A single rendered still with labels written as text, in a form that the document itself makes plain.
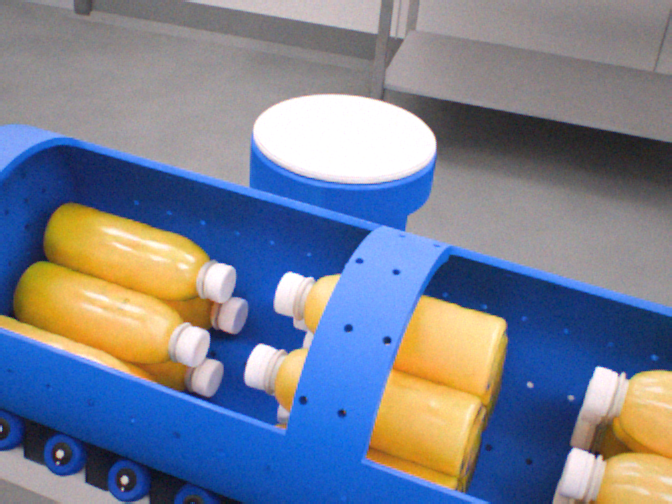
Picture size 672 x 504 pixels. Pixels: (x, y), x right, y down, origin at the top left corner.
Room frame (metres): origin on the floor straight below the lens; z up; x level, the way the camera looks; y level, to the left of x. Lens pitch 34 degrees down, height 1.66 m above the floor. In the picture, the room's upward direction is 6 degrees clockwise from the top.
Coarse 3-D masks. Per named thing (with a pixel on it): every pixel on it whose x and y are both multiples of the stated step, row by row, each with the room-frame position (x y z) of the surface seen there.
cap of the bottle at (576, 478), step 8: (576, 448) 0.54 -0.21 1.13; (576, 456) 0.53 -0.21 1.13; (584, 456) 0.53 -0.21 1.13; (592, 456) 0.53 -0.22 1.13; (568, 464) 0.52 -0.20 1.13; (576, 464) 0.52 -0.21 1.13; (584, 464) 0.52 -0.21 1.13; (592, 464) 0.52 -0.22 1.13; (568, 472) 0.52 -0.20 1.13; (576, 472) 0.52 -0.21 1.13; (584, 472) 0.52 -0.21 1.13; (568, 480) 0.51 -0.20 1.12; (576, 480) 0.51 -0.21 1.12; (584, 480) 0.51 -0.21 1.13; (560, 488) 0.52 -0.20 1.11; (568, 488) 0.51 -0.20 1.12; (576, 488) 0.51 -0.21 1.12; (584, 488) 0.51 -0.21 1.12; (576, 496) 0.51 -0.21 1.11
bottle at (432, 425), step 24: (288, 360) 0.61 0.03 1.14; (264, 384) 0.60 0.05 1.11; (288, 384) 0.59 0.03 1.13; (408, 384) 0.58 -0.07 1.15; (432, 384) 0.59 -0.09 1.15; (288, 408) 0.58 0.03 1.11; (384, 408) 0.56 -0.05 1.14; (408, 408) 0.56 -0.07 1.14; (432, 408) 0.56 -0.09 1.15; (456, 408) 0.56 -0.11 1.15; (480, 408) 0.57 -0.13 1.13; (384, 432) 0.55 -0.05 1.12; (408, 432) 0.54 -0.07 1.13; (432, 432) 0.54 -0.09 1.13; (456, 432) 0.54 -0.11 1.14; (408, 456) 0.54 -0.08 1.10; (432, 456) 0.53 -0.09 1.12; (456, 456) 0.53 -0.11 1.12
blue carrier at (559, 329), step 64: (0, 128) 0.80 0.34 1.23; (0, 192) 0.79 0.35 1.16; (64, 192) 0.89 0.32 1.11; (128, 192) 0.88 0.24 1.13; (192, 192) 0.83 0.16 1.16; (256, 192) 0.76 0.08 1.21; (0, 256) 0.78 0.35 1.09; (256, 256) 0.83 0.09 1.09; (320, 256) 0.80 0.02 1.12; (384, 256) 0.64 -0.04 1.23; (448, 256) 0.69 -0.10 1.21; (256, 320) 0.81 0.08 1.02; (320, 320) 0.58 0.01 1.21; (384, 320) 0.57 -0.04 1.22; (512, 320) 0.74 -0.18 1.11; (576, 320) 0.71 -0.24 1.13; (640, 320) 0.68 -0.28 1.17; (0, 384) 0.61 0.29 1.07; (64, 384) 0.58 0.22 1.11; (128, 384) 0.57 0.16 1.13; (320, 384) 0.54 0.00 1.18; (384, 384) 0.54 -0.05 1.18; (512, 384) 0.72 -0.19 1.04; (576, 384) 0.71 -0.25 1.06; (128, 448) 0.57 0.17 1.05; (192, 448) 0.54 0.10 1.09; (256, 448) 0.52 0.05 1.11; (320, 448) 0.51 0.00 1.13; (512, 448) 0.68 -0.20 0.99
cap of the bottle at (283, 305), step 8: (288, 280) 0.67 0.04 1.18; (296, 280) 0.67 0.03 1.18; (280, 288) 0.66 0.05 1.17; (288, 288) 0.66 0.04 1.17; (296, 288) 0.66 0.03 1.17; (280, 296) 0.66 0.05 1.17; (288, 296) 0.66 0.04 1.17; (280, 304) 0.66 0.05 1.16; (288, 304) 0.66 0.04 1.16; (280, 312) 0.66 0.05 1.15; (288, 312) 0.66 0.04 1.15
